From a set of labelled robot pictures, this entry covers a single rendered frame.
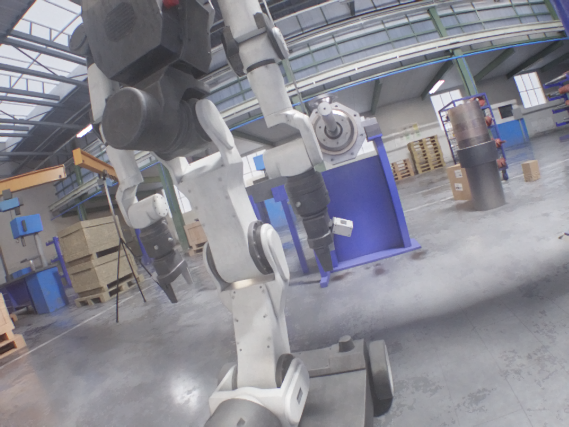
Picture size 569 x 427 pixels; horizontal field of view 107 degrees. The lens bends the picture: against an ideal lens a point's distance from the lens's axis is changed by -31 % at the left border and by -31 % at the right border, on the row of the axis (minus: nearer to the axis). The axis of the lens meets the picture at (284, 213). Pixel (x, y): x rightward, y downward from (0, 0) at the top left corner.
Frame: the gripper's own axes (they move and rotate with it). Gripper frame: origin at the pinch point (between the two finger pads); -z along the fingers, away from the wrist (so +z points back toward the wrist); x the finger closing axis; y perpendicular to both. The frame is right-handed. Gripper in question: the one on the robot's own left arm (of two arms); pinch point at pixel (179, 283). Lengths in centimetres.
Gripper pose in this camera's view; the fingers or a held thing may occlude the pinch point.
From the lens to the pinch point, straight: 91.0
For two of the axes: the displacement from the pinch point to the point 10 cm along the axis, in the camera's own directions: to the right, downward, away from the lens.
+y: -9.2, 2.7, 2.7
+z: -3.4, -9.1, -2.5
